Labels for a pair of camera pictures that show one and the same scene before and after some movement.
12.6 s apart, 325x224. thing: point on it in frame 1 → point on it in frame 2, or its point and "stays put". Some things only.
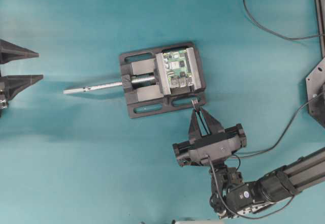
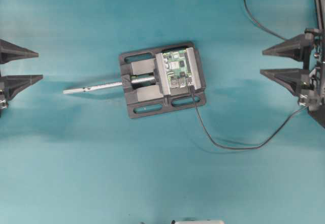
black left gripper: x=9 y=52 stays put
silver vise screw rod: x=143 y=80 stays put
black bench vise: x=162 y=80 stays put
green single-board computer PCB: x=178 y=67 stays put
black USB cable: x=283 y=134 → x=238 y=148
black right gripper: x=202 y=150 → x=309 y=84
